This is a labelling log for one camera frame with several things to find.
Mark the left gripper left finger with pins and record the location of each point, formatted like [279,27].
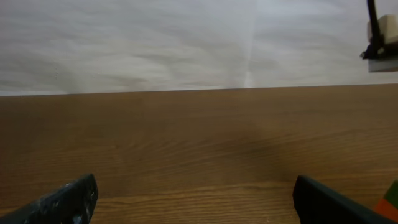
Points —
[65,202]

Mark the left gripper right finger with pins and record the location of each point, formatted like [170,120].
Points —
[320,207]

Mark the orange cube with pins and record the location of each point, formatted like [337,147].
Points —
[387,211]

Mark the green cube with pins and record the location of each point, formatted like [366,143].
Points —
[393,194]

